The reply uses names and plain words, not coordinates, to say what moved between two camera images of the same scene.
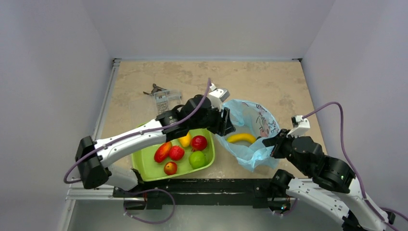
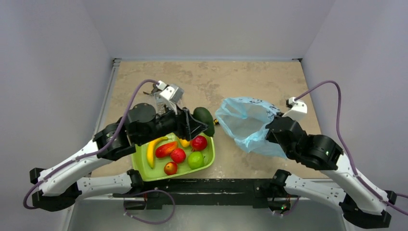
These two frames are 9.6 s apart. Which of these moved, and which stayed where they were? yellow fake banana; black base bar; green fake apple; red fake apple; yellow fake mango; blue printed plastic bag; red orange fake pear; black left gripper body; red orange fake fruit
Moved: red orange fake fruit; black left gripper body; blue printed plastic bag; yellow fake banana
Stayed: green fake apple; red fake apple; black base bar; yellow fake mango; red orange fake pear
